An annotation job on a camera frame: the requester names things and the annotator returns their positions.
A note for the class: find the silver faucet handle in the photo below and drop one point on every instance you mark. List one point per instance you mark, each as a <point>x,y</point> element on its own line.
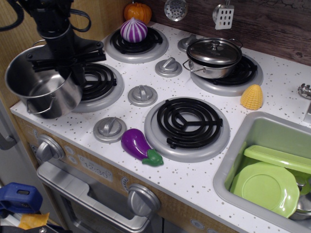
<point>305,91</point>

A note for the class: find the grey stove knob upper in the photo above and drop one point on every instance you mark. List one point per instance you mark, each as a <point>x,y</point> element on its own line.
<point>168,68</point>

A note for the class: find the grey oven knob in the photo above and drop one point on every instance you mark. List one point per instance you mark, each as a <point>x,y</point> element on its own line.
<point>48,149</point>
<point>142,201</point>

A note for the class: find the grey stove knob front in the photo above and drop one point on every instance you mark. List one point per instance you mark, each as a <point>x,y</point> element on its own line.
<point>109,129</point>

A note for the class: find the back right stove burner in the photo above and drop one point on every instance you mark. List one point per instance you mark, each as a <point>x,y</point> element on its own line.
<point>247,72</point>

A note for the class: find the back left stove burner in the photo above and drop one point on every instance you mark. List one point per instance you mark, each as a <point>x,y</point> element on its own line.
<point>151,48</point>

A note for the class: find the grey oven knob left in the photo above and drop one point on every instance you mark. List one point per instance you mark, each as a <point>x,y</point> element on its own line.
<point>48,149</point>

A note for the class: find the hanging steel strainer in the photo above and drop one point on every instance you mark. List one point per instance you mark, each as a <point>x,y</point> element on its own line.
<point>175,10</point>

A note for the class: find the yellow toy corn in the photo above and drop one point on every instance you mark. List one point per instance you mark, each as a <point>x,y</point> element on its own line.
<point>252,97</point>

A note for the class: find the tall steel pot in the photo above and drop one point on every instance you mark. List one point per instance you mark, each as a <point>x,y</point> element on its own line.
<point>45,94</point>

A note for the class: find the grey stove knob back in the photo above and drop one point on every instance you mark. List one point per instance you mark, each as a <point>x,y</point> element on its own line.
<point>185,42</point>

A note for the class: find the yellow cloth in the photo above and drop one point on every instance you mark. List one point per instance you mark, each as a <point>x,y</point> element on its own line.
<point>30,221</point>

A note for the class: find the green plastic plate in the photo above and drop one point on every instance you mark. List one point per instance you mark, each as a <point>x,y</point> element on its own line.
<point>269,186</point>

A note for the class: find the grey sink basin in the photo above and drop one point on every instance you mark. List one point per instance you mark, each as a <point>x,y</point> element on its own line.
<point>269,131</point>

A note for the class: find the front left stove burner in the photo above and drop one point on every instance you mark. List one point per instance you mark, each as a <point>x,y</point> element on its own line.
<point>104,86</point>

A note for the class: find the grey stove knob middle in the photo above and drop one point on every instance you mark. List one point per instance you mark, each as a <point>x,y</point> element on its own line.
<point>142,96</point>

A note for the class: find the purple toy eggplant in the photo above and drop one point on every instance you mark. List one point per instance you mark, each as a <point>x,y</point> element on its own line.
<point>133,141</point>

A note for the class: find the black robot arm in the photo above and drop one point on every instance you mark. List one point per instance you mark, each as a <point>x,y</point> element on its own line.
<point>51,11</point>

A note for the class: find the purple white toy onion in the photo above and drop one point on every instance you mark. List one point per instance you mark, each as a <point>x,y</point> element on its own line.
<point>134,30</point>

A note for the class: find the grey oven knob right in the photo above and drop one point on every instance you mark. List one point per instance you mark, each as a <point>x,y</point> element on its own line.
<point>142,201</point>

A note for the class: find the blue clamp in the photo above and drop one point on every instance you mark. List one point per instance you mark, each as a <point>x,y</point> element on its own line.
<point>17,198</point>

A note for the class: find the green plastic tray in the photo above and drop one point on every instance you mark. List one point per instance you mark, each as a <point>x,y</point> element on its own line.
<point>279,158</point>

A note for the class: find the grey stove knob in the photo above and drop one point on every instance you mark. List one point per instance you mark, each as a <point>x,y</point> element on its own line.
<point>109,129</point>
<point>168,68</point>
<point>185,42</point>
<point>142,96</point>

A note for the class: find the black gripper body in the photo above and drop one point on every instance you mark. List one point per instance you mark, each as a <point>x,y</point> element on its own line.
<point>63,48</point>

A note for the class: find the orange toy pumpkin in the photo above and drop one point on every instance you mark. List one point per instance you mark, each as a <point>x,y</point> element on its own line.
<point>139,11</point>

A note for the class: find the grey oven door handle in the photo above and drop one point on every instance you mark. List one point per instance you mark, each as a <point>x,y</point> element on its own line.
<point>89,206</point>

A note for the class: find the front right stove burner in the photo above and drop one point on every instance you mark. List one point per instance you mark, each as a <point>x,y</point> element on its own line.
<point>187,130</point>

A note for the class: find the steel pot in sink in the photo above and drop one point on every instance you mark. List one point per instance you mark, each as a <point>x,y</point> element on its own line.
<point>303,209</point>

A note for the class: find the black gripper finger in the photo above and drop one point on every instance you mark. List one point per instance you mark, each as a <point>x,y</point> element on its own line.
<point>65,72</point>
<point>78,74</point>

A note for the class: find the steel pan with lid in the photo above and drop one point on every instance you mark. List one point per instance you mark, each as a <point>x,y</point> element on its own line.
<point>213,58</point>

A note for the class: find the stove burner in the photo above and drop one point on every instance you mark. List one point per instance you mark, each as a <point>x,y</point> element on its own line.
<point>151,48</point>
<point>104,86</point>
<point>187,130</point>
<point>247,72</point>

